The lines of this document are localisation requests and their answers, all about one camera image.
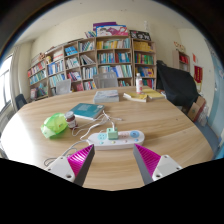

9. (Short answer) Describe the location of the white charger cable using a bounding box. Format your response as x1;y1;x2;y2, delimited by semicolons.
71;111;123;138

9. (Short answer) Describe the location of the grey mesh chair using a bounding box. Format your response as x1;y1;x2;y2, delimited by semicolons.
92;71;119;90

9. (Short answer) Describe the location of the wooden bookshelf unit with books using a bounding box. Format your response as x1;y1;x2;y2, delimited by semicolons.
27;21;158;101

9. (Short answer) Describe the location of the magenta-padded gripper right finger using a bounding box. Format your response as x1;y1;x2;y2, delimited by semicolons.
133;143;184;185

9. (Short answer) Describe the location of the red hanging banner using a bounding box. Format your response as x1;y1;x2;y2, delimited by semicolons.
193;65;204;84

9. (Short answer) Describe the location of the small wooden wall shelf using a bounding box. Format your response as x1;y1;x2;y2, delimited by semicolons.
172;49;192;73

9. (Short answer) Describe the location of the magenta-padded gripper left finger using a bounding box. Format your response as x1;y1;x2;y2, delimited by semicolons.
44;143;96;187

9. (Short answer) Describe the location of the grey book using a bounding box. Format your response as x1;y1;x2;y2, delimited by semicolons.
92;89;120;104

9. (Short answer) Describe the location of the white bottle with red label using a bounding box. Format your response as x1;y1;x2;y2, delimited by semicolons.
135;72;144;95

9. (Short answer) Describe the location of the green plastic bag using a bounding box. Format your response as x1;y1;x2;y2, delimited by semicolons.
40;112;69;139

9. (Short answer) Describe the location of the teal book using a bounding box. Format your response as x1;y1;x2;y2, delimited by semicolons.
69;102;106;121

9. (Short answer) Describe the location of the mint green charger block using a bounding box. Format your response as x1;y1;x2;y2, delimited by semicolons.
106;127;119;141

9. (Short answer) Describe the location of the light grey chair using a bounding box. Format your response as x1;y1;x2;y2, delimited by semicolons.
54;78;73;96

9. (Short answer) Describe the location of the dark office chair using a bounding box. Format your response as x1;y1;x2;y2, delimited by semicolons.
14;93;28;110

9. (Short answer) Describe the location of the small red-labelled jar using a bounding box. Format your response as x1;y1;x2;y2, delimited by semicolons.
64;110;78;130

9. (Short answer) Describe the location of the brown cardboard box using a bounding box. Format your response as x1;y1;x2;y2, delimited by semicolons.
187;95;207;123

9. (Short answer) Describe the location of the window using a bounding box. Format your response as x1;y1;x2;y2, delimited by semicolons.
0;56;14;113

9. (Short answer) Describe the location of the white power strip cable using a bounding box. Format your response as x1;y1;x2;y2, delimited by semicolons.
43;139;91;168

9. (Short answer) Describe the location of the white power strip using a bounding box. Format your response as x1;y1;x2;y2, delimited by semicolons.
87;129;146;151

